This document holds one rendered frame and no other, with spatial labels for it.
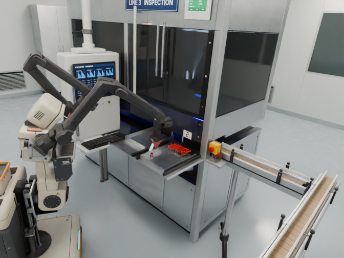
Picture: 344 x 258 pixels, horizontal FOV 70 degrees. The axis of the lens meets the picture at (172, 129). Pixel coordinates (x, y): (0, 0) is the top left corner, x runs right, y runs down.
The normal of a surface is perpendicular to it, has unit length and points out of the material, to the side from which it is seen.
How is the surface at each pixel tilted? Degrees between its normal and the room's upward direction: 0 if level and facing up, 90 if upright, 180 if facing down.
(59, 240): 0
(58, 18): 90
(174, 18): 90
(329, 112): 90
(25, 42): 90
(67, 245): 0
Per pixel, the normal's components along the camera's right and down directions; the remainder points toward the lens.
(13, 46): 0.72, 0.31
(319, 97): -0.69, 0.25
